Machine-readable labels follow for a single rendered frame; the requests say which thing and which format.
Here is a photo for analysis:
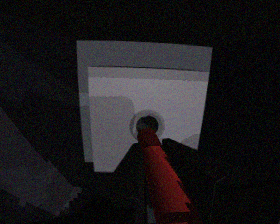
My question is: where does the grey plate with round hole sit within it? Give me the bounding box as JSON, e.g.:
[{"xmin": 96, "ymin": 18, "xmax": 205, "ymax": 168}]
[{"xmin": 87, "ymin": 66, "xmax": 210, "ymax": 172}]

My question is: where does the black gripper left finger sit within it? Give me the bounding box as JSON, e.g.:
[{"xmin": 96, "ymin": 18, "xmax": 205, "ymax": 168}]
[{"xmin": 22, "ymin": 143, "xmax": 147, "ymax": 224}]

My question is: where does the dark red peg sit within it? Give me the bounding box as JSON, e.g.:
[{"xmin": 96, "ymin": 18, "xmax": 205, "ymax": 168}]
[{"xmin": 137, "ymin": 127, "xmax": 204, "ymax": 224}]

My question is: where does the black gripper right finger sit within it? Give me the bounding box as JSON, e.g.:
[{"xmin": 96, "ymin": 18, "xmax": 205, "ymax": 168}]
[{"xmin": 162, "ymin": 138, "xmax": 280, "ymax": 224}]

